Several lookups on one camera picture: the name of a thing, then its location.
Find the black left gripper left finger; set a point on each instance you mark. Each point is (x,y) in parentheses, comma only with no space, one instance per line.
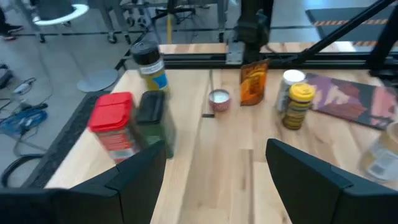
(93,202)

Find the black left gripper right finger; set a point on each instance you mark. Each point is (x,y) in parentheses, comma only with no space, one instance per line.
(326,199)

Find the furikake jar tan lid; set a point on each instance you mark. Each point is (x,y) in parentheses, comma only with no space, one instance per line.
(381,158)

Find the chili onion jar yellow lid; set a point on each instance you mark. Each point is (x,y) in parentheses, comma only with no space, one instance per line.
(298,105)

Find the dark green spice tin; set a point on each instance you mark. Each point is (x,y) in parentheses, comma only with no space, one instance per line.
(154,118)

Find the orange brown spice packet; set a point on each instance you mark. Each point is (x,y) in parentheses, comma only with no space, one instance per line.
(253,84)

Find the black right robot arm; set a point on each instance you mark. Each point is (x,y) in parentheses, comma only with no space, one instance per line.
(252,28)

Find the wooden shelf riser black legs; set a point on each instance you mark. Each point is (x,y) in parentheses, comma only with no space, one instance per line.
(192,99)

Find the black perforated panel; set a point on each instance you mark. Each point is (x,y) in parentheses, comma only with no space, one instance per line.
(59,143)

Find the canyon illustration book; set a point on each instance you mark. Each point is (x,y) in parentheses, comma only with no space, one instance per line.
(348,99)

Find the grey round-base lamp stand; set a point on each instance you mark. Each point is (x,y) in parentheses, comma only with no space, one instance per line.
(98,80)

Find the grey wheeled equipment stand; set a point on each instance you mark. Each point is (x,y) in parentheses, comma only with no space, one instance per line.
(124,18)

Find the person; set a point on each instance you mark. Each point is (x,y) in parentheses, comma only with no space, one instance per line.
(9,29)

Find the round white-rimmed stand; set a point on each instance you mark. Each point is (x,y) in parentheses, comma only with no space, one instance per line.
(56,12)

